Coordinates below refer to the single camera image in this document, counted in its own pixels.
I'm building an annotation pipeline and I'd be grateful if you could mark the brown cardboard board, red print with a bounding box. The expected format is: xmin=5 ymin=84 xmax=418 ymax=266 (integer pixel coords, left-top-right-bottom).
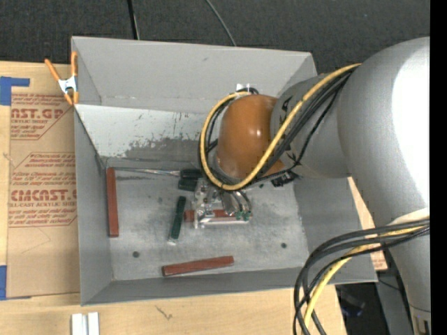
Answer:
xmin=0 ymin=60 xmax=389 ymax=301

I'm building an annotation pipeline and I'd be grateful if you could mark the red-brown flat block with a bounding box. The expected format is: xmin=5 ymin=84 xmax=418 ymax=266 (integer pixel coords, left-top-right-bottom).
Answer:
xmin=183 ymin=208 xmax=231 ymax=223
xmin=161 ymin=255 xmax=235 ymax=278
xmin=105 ymin=167 xmax=120 ymax=238

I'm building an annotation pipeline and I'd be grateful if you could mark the black cylinder on white bracket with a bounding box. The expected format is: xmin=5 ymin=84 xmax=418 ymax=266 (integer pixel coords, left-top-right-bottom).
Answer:
xmin=270 ymin=172 xmax=301 ymax=188

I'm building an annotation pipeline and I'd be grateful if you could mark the grey metal bin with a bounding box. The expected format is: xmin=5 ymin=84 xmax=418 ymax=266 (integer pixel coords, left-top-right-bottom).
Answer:
xmin=71 ymin=36 xmax=379 ymax=307

